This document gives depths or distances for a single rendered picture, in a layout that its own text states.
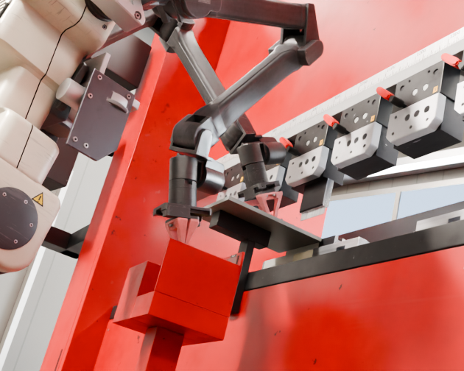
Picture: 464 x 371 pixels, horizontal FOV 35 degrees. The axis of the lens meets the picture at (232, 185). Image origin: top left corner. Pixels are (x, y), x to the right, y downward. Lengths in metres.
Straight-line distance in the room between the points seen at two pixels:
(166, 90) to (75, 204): 2.23
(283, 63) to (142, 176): 1.08
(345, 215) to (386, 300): 4.13
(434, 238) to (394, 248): 0.09
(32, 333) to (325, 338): 3.45
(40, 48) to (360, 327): 0.75
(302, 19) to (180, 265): 0.64
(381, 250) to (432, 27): 0.62
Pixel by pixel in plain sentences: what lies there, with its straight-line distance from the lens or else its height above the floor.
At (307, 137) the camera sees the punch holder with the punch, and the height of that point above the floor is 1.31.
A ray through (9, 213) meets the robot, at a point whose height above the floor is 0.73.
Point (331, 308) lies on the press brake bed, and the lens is 1.37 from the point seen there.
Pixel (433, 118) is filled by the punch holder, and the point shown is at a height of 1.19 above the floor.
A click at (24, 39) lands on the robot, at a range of 1.37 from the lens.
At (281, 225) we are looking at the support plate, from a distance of 1.69.
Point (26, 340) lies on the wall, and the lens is 4.65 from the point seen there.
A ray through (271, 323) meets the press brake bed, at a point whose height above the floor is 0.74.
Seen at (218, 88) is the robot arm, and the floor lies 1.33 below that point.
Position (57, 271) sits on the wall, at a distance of 4.75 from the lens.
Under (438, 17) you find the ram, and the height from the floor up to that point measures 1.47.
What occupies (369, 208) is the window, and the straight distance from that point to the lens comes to 5.26.
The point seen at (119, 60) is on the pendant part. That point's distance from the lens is 2.88.
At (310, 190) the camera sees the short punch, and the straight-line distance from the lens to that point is 1.88.
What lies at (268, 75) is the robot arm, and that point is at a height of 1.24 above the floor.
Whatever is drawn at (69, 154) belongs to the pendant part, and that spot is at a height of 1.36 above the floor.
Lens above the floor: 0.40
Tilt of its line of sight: 23 degrees up
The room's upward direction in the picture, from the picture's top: 15 degrees clockwise
